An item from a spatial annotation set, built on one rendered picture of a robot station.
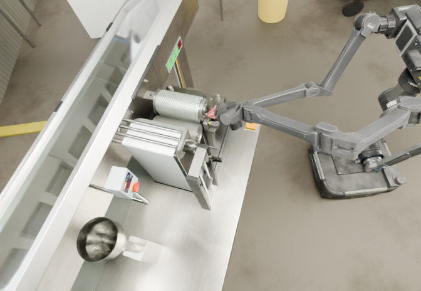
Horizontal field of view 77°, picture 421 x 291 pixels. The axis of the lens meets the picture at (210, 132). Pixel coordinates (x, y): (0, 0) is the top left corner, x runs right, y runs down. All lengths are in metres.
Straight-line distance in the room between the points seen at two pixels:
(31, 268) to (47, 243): 0.04
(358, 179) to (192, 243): 1.49
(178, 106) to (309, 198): 1.60
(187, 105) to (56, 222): 0.96
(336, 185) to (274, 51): 1.76
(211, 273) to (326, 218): 1.34
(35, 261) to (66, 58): 3.65
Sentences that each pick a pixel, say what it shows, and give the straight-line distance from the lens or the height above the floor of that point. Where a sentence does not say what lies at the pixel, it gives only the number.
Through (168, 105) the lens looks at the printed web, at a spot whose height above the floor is 1.30.
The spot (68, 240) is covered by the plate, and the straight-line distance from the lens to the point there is 1.30.
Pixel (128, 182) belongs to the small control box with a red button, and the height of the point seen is 1.67.
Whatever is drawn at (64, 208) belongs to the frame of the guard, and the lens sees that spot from 0.53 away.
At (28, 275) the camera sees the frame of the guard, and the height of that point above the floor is 1.98.
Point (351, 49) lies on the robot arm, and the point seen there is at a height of 1.39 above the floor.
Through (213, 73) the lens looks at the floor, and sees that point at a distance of 3.19.
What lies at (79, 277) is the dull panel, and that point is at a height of 1.10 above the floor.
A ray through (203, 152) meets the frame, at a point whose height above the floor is 1.44.
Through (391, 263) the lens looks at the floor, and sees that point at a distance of 2.69.
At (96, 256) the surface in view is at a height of 1.44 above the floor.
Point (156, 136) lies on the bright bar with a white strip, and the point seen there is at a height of 1.44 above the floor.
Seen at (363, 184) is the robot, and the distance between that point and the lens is 2.48.
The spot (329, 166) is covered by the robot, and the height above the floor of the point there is 0.24.
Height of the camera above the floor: 2.42
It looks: 62 degrees down
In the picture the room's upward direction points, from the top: 12 degrees counter-clockwise
